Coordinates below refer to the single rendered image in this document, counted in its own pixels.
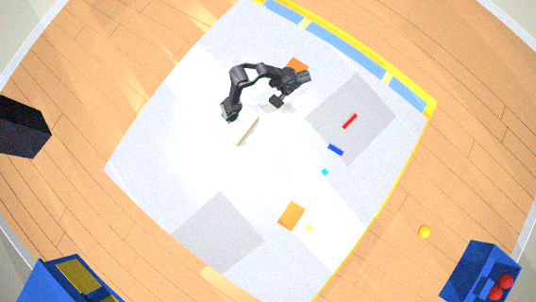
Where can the blue rectangular bar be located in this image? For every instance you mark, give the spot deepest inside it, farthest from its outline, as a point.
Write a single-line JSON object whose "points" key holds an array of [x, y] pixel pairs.
{"points": [[335, 149]]}

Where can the red rectangular bar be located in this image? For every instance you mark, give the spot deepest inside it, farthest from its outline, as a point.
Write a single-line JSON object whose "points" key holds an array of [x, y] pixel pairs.
{"points": [[349, 121]]}

